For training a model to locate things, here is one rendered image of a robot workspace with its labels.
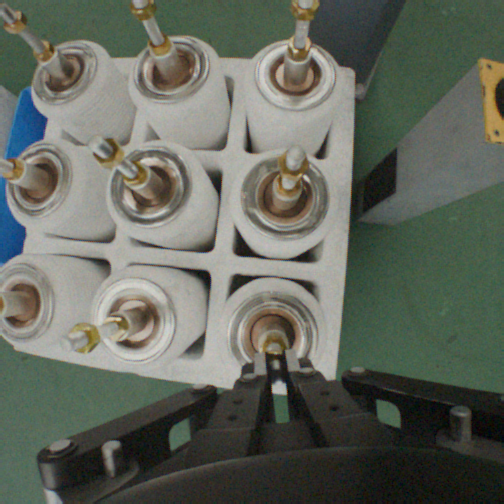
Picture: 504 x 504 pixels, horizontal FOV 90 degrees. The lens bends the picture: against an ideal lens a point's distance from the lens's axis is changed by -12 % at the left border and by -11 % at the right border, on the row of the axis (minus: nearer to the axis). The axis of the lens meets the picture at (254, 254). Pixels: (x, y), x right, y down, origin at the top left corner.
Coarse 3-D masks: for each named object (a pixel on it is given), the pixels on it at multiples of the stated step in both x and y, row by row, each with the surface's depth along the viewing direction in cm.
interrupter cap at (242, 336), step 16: (240, 304) 23; (256, 304) 23; (272, 304) 23; (288, 304) 23; (304, 304) 23; (240, 320) 23; (256, 320) 23; (272, 320) 23; (288, 320) 23; (304, 320) 23; (240, 336) 23; (256, 336) 23; (288, 336) 23; (304, 336) 23; (240, 352) 23; (256, 352) 23; (304, 352) 23; (240, 368) 23
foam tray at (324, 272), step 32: (128, 64) 33; (224, 64) 33; (352, 96) 32; (352, 128) 32; (224, 160) 32; (320, 160) 31; (224, 192) 32; (224, 224) 31; (96, 256) 32; (128, 256) 31; (160, 256) 31; (192, 256) 31; (224, 256) 31; (256, 256) 42; (320, 256) 32; (224, 288) 31; (320, 288) 30; (32, 352) 31; (64, 352) 31; (96, 352) 31; (192, 352) 33; (224, 384) 30
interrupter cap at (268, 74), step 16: (272, 48) 25; (256, 64) 25; (272, 64) 25; (320, 64) 25; (256, 80) 25; (272, 80) 25; (320, 80) 24; (272, 96) 25; (288, 96) 24; (304, 96) 24; (320, 96) 24
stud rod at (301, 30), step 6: (300, 0) 17; (306, 0) 16; (312, 0) 17; (306, 6) 17; (300, 24) 19; (306, 24) 18; (300, 30) 19; (306, 30) 19; (294, 36) 20; (300, 36) 20; (306, 36) 20; (294, 42) 21; (300, 42) 20
